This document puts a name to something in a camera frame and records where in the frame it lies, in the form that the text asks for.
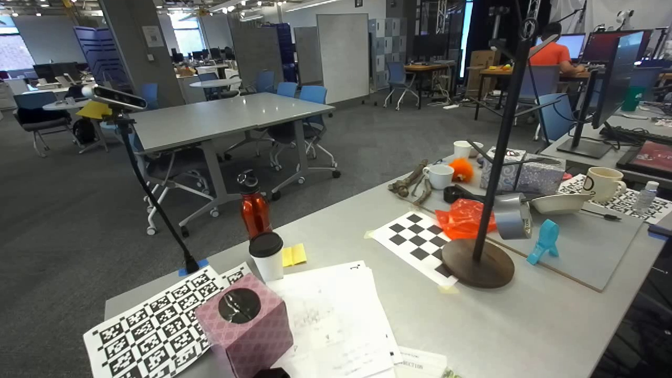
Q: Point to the grey duct tape roll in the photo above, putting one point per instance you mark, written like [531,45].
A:
[515,223]

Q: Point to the brown twisted bundle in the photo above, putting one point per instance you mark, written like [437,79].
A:
[411,183]

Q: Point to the wooden desk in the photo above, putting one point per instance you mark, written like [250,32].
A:
[426,68]

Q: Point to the yellow object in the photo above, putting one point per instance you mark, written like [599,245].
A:
[96,111]

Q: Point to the black holder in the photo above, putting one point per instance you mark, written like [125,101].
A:
[459,194]

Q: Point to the lit computer monitor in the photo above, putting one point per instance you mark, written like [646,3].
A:
[574,45]

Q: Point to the white cup black lid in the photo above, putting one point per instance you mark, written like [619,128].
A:
[266,265]

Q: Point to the black white checkerboard sheet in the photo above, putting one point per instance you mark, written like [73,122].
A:
[412,239]

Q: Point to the person in orange shirt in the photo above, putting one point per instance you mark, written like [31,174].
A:
[549,54]

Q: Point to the yellow sticky notes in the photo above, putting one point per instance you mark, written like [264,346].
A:
[295,254]

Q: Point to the white mug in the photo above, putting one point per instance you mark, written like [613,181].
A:
[440,176]

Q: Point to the blue office chair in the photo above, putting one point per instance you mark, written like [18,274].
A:
[314,106]
[287,89]
[558,116]

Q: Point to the pink patterned box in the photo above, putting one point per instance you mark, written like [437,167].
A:
[245,339]

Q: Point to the orange plastic bag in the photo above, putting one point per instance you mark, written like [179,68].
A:
[462,221]

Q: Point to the blue plastic clamp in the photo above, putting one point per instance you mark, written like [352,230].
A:
[545,243]

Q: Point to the orange fluffy toy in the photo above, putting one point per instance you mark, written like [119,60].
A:
[462,171]

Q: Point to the small white bottle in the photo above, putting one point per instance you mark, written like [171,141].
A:
[647,194]

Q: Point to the white partition board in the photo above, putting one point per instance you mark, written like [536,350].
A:
[342,56]

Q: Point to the black support stand wooden base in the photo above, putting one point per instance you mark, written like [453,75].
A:
[493,176]

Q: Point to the small white cup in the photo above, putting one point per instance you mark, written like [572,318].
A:
[462,150]

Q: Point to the loose white paper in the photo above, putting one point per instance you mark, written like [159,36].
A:
[421,364]

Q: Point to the beige mug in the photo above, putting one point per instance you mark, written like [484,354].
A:
[606,183]

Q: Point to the printed marker tag sheet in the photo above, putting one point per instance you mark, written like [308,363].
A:
[150,336]

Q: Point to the black monitor on stand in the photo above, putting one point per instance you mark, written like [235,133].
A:
[616,70]

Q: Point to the white paper sheets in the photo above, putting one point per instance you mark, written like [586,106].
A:
[337,323]

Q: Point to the black lounge chair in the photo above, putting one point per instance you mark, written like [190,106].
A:
[39,116]

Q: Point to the grey meeting table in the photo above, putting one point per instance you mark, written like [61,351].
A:
[211,119]

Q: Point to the black white patterned cloth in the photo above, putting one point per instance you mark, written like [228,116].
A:
[633,205]

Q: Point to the red bottle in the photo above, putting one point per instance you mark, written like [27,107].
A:
[257,213]

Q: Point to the red book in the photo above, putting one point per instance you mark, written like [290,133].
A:
[651,158]

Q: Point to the white bowl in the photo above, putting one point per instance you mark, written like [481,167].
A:
[560,205]

